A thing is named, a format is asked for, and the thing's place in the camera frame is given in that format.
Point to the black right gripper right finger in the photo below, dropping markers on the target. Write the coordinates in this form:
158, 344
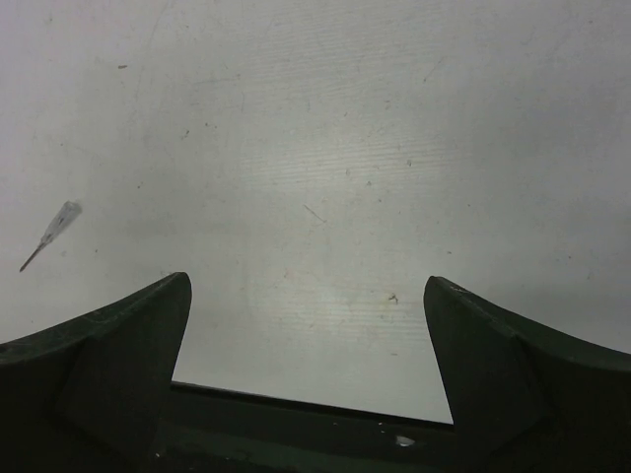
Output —
525, 397

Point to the clear test screwdriver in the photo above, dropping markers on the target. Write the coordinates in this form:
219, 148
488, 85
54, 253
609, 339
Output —
67, 214

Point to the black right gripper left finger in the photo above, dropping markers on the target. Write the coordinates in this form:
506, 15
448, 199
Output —
86, 395

